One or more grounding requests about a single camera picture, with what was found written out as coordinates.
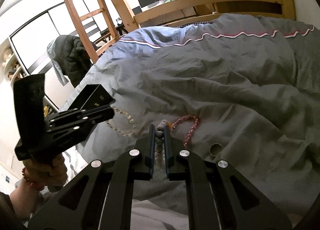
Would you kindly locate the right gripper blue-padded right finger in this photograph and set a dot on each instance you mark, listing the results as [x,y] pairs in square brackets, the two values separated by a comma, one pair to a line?
[218,196]

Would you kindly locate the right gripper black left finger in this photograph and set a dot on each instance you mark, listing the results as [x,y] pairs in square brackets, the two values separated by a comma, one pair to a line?
[100,196]

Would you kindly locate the person's left forearm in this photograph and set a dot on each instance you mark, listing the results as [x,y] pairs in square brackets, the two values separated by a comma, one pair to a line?
[17,208]

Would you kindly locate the black open jewelry box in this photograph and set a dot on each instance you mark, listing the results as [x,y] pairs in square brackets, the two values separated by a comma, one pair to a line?
[92,96]

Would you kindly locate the person's left hand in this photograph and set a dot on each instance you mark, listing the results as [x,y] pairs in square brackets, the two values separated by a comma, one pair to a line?
[52,174]

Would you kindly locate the light blue cloth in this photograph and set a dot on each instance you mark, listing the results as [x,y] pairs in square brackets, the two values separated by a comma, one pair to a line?
[51,54]

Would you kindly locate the black puffer jacket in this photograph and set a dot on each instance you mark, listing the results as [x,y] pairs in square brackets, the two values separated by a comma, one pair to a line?
[72,58]

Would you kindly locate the white sliding wardrobe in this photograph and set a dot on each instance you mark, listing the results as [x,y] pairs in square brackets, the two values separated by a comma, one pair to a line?
[30,43]

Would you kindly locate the grey blue striped duvet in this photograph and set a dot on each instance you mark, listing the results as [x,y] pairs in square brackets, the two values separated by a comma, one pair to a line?
[240,88]

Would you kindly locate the wooden ladder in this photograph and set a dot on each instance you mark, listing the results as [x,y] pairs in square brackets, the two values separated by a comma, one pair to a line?
[78,17]

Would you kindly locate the wooden loft bed frame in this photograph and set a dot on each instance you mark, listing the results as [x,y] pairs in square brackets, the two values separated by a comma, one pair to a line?
[133,22]

